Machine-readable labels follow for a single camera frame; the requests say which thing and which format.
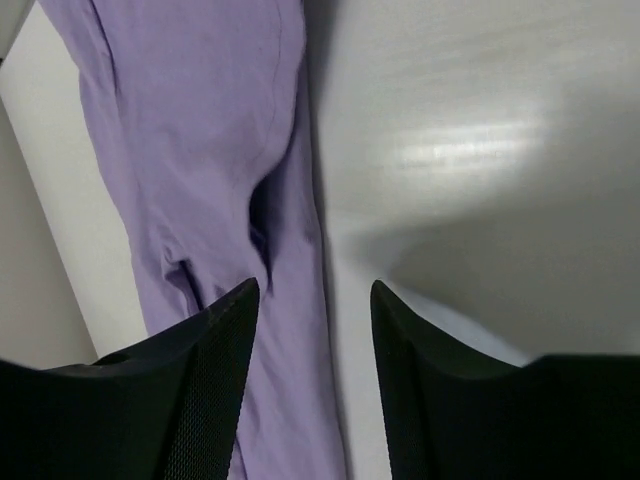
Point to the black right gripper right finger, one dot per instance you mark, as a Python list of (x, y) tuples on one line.
[(452, 412)]

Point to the purple t shirt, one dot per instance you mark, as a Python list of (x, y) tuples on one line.
[(198, 115)]

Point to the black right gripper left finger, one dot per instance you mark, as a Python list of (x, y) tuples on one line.
[(164, 408)]

